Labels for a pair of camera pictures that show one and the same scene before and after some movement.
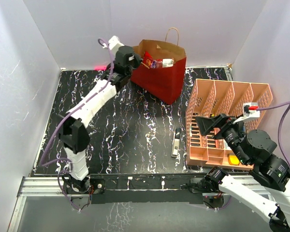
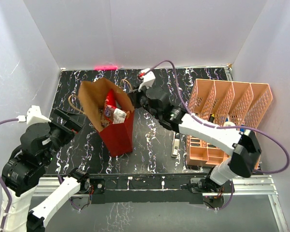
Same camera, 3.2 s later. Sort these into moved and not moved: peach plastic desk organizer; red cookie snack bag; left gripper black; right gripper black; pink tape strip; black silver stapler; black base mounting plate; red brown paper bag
Moved: red brown paper bag; red cookie snack bag; left gripper black; right gripper black
Not moved: black silver stapler; pink tape strip; black base mounting plate; peach plastic desk organizer
